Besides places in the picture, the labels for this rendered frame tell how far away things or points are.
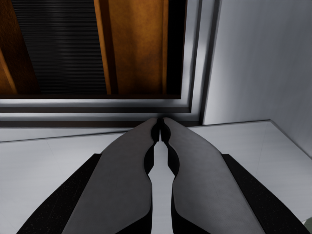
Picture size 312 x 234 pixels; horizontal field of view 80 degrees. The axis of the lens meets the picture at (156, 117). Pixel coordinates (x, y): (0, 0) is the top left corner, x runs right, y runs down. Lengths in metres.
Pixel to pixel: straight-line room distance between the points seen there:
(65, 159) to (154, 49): 0.19
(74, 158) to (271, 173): 0.16
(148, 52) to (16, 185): 0.22
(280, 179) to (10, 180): 0.23
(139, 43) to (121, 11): 0.04
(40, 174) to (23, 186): 0.02
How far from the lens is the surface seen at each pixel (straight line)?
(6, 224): 0.27
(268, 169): 0.18
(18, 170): 0.20
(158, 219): 0.22
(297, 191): 0.22
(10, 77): 0.31
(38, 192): 0.21
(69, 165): 0.17
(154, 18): 0.28
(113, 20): 0.28
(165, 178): 0.17
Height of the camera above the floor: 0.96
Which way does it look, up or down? 60 degrees down
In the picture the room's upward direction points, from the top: 179 degrees counter-clockwise
